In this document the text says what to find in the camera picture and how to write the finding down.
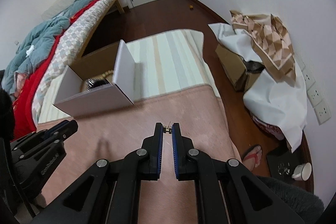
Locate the white wall socket strip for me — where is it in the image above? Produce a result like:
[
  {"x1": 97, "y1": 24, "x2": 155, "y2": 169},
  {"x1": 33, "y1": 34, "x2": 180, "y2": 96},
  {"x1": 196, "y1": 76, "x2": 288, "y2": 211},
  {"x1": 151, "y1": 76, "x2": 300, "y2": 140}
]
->
[{"x1": 295, "y1": 56, "x2": 331, "y2": 125}]

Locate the foot in red flip-flop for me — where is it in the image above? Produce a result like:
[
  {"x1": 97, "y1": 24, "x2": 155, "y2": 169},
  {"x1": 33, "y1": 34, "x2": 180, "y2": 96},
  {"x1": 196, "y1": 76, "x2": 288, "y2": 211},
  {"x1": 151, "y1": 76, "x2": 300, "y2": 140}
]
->
[{"x1": 242, "y1": 145, "x2": 263, "y2": 172}]

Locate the red bed blanket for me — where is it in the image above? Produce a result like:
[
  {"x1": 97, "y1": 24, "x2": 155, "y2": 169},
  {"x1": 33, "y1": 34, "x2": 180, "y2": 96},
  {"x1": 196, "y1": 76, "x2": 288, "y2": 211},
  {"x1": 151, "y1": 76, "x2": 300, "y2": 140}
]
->
[{"x1": 10, "y1": 0, "x2": 111, "y2": 140}]

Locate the checkered mattress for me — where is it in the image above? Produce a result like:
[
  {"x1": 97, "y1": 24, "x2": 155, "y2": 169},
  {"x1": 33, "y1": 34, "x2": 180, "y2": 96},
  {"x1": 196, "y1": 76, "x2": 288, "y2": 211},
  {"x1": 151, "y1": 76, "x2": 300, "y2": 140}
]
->
[{"x1": 31, "y1": 0, "x2": 116, "y2": 124}]

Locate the teal quilt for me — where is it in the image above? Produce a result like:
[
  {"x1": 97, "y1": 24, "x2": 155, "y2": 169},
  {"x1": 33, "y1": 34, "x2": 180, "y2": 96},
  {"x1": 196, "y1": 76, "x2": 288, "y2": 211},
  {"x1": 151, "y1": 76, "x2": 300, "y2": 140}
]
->
[{"x1": 1, "y1": 0, "x2": 94, "y2": 94}]

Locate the brown cardboard box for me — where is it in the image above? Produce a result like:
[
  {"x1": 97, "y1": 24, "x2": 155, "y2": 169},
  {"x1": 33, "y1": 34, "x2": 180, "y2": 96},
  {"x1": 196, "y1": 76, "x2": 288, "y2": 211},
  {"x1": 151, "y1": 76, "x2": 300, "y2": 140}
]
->
[{"x1": 215, "y1": 44, "x2": 265, "y2": 92}]

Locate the black box on floor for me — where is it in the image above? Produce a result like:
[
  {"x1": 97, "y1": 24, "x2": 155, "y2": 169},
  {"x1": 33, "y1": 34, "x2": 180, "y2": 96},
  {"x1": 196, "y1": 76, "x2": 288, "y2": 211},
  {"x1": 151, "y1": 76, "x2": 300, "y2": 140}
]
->
[{"x1": 266, "y1": 146, "x2": 297, "y2": 182}]

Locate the black fuzzy sleeve forearm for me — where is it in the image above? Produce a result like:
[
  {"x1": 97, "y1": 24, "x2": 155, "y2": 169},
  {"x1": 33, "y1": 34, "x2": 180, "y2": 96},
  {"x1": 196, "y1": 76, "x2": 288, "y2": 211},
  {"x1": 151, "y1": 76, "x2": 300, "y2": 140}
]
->
[{"x1": 257, "y1": 176, "x2": 324, "y2": 223}]

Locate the beige geometric patterned scarf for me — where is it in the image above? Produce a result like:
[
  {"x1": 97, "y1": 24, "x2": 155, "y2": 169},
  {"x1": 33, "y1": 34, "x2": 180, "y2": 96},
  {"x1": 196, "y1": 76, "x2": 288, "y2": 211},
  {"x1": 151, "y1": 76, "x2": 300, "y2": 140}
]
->
[{"x1": 230, "y1": 10, "x2": 296, "y2": 85}]

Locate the white paper sheet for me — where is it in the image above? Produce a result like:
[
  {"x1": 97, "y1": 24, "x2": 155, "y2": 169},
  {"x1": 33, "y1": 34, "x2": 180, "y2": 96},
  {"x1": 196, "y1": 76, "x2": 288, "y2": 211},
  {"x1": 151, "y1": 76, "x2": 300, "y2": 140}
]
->
[{"x1": 209, "y1": 23, "x2": 307, "y2": 152}]

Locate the small gold earring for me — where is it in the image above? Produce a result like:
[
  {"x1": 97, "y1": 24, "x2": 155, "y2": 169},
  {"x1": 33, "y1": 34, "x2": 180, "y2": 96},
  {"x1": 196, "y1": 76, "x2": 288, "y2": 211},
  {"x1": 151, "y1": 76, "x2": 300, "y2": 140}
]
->
[{"x1": 163, "y1": 122, "x2": 172, "y2": 134}]

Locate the white cardboard box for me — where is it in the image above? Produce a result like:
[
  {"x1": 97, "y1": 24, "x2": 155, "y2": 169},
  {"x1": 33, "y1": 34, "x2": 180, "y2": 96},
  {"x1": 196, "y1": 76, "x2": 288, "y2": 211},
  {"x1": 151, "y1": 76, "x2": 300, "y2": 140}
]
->
[{"x1": 54, "y1": 40, "x2": 135, "y2": 118}]

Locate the pink striped table cloth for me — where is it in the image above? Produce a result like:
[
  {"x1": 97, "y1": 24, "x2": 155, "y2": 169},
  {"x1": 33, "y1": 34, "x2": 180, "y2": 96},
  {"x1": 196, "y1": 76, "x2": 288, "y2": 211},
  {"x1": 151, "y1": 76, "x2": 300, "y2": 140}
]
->
[{"x1": 36, "y1": 28, "x2": 242, "y2": 224}]

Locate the silver chain bracelet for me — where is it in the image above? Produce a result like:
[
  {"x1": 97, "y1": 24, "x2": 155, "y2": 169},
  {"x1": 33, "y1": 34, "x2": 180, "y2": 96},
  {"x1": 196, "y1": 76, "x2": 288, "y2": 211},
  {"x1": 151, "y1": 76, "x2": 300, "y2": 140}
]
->
[{"x1": 85, "y1": 77, "x2": 111, "y2": 90}]

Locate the white mug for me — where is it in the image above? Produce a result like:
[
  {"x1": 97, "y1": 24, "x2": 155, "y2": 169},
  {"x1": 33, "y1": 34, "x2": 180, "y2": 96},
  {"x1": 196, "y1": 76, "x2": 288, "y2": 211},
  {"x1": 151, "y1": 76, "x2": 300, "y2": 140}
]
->
[{"x1": 291, "y1": 162, "x2": 312, "y2": 181}]

